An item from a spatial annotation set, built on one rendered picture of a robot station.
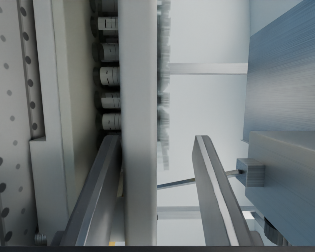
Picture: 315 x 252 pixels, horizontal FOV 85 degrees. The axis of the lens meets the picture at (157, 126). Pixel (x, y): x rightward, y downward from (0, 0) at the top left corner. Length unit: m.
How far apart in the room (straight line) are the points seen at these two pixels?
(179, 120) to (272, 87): 2.93
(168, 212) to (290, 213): 1.11
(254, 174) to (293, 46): 0.39
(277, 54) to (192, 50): 3.31
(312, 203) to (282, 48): 0.46
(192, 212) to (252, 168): 1.10
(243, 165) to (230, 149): 3.49
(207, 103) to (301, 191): 3.43
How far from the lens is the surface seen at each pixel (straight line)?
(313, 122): 0.50
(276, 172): 0.25
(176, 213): 1.31
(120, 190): 0.21
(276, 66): 0.61
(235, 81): 3.91
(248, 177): 0.26
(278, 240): 0.29
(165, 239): 4.00
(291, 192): 0.23
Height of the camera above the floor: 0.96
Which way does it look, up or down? 1 degrees up
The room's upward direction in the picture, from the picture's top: 90 degrees clockwise
